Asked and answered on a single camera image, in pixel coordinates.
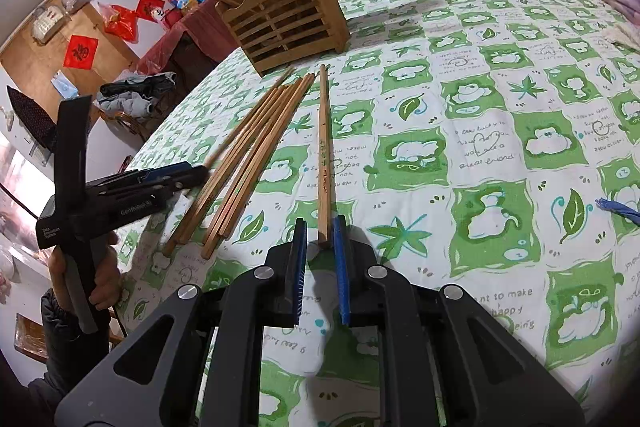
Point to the red paper square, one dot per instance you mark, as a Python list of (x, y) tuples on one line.
[(150, 7), (81, 52)]

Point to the dark red cloth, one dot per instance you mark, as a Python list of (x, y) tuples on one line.
[(170, 47)]

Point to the printed single wooden chopstick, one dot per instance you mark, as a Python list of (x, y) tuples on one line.
[(324, 157)]

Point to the blue strip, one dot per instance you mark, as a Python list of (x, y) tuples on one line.
[(620, 209)]

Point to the red plastic bag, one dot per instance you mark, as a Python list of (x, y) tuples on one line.
[(120, 22)]

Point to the person's left forearm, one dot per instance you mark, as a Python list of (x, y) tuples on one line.
[(55, 332)]

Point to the bundle of wooden chopsticks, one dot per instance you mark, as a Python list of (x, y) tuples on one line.
[(245, 167)]

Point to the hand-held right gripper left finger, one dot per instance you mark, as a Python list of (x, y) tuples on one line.
[(299, 272)]

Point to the dark dotted cloth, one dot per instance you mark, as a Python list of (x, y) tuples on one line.
[(30, 119)]

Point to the green patterned tablecloth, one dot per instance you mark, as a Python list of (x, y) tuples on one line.
[(450, 57)]

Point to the blue face mask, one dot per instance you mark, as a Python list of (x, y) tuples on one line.
[(62, 87)]

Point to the person's left hand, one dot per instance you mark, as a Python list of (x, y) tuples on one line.
[(106, 282)]

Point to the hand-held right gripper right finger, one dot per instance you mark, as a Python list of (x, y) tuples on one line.
[(341, 272)]

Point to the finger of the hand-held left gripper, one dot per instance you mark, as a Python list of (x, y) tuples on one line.
[(192, 181), (165, 171)]

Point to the grey clothes pile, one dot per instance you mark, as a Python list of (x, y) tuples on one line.
[(135, 94)]

